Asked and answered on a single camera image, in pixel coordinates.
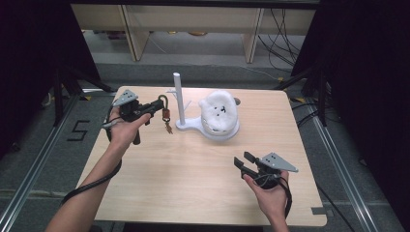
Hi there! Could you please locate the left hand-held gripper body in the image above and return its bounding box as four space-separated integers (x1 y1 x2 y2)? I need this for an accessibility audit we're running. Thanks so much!
112 89 153 146

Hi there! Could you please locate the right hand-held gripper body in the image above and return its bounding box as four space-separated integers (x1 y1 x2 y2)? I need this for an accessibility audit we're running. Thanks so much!
249 151 300 190

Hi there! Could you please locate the green loop keychain orange tag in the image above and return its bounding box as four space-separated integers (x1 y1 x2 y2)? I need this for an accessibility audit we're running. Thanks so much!
157 94 174 135

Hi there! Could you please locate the white stand with pole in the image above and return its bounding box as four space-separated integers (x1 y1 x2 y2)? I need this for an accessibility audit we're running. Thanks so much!
165 72 242 143

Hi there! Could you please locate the person's left hand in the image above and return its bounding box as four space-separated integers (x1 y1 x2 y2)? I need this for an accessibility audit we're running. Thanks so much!
107 107 152 152

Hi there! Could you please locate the person's right hand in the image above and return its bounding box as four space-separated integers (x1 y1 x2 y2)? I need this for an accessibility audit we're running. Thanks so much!
242 170 290 224

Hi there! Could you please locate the white fluffy plush toy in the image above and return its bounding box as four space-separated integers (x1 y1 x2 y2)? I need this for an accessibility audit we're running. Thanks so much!
197 89 240 133

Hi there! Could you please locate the grey tape strip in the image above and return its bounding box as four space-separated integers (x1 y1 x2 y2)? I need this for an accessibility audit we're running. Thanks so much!
310 206 328 217

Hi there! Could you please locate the black metal stand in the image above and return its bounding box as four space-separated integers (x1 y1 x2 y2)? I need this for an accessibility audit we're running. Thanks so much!
273 63 331 128
52 63 114 128

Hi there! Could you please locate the black curtain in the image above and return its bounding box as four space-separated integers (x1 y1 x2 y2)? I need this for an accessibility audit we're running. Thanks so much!
290 0 410 225
0 0 102 160

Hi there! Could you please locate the grey cable plug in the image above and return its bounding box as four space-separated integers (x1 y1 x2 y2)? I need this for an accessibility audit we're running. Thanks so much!
101 119 122 131

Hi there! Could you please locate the aluminium floor rail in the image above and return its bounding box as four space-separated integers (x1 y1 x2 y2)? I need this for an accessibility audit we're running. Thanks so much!
301 104 381 232
0 87 113 232

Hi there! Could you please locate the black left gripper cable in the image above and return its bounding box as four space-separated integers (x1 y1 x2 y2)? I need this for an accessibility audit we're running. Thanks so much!
60 104 124 207

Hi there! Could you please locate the white floor cable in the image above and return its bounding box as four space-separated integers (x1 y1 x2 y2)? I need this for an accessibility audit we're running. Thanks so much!
236 63 285 82

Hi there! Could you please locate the bundle of black cables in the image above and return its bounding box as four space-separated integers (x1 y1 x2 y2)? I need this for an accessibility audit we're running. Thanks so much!
256 8 308 73

